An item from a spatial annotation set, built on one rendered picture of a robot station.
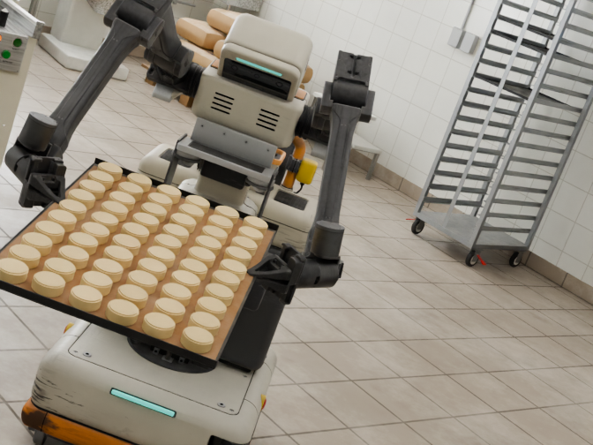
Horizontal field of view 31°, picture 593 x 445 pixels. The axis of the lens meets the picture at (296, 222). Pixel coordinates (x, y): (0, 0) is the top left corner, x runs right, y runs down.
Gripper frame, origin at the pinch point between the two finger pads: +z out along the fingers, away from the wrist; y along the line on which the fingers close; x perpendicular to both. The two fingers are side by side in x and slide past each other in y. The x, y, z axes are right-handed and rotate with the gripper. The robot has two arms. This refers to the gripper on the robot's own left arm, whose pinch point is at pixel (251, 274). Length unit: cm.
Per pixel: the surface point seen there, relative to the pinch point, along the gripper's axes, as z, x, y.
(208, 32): -350, 504, 95
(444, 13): -450, 384, 22
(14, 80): -63, 225, 49
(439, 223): -374, 256, 121
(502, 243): -410, 234, 122
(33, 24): -65, 225, 26
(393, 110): -445, 391, 99
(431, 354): -240, 127, 120
